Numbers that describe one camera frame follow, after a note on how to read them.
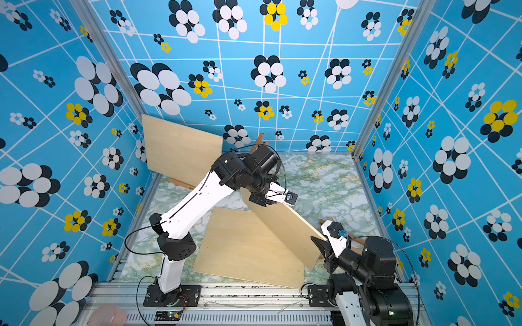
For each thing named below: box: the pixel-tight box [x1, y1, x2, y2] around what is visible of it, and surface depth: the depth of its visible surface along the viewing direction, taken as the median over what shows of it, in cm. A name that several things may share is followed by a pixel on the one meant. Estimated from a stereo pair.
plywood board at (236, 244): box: [192, 207, 306, 290], surface depth 84 cm
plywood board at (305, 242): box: [241, 187, 329, 271], surface depth 62 cm
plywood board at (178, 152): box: [141, 114, 224, 189], surface depth 95 cm
